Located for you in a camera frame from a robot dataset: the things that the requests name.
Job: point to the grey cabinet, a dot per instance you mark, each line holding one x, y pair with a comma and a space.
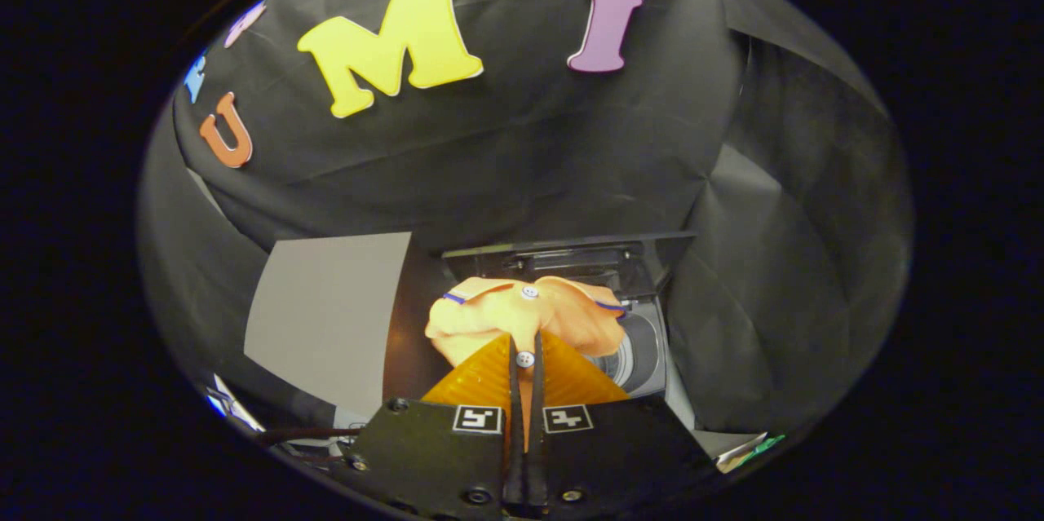
326, 317

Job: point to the grey washing machine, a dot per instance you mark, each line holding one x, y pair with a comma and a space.
644, 350

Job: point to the orange polo shirt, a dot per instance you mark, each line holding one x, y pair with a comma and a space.
489, 317

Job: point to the white and green paper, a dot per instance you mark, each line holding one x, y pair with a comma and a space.
738, 452

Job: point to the white device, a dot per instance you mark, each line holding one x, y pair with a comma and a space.
232, 407

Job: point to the black backdrop cloth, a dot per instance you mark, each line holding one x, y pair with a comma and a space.
530, 146

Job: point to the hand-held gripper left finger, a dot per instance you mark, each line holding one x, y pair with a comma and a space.
440, 456

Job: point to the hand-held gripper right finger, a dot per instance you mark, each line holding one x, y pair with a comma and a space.
603, 456

